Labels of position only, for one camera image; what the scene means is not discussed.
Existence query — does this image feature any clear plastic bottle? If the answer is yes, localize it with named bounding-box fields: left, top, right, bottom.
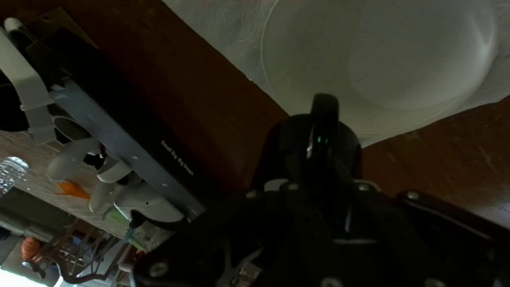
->
left=0, top=155, right=31, bottom=198

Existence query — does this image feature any white VR headset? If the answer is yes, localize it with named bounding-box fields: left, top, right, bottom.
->
left=0, top=14, right=61, bottom=148

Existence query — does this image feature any small orange object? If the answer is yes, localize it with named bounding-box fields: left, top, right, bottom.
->
left=56, top=179, right=93, bottom=202

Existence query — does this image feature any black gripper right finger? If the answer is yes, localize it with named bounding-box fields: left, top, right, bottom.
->
left=340, top=150, right=373, bottom=188

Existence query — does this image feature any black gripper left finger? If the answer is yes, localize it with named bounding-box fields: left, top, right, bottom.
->
left=281, top=150, right=311, bottom=188

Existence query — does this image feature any small green object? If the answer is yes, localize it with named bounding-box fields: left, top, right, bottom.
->
left=102, top=206, right=133, bottom=225

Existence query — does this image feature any white paper towel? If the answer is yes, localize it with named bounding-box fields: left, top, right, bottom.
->
left=161, top=0, right=510, bottom=150

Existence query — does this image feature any white VR controller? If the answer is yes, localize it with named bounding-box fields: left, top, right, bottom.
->
left=46, top=140, right=134, bottom=185
left=86, top=174, right=188, bottom=230

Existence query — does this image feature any long black box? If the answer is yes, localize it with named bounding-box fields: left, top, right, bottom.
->
left=23, top=6, right=214, bottom=222

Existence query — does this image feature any black mug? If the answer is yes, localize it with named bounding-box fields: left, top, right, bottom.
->
left=252, top=92, right=368, bottom=214

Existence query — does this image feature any white plate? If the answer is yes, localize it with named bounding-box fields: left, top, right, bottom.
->
left=260, top=0, right=501, bottom=148

